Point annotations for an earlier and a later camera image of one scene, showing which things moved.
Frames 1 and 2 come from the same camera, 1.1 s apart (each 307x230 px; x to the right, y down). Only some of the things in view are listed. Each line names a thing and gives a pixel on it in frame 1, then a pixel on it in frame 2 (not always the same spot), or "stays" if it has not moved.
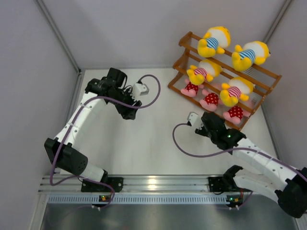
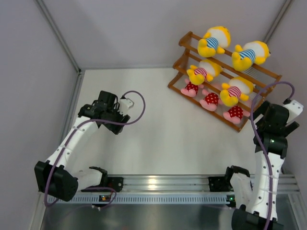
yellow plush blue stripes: [254, 52] stays
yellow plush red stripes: [206, 70] stays
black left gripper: [126, 112] -> [121, 119]
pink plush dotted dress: [210, 101] stays
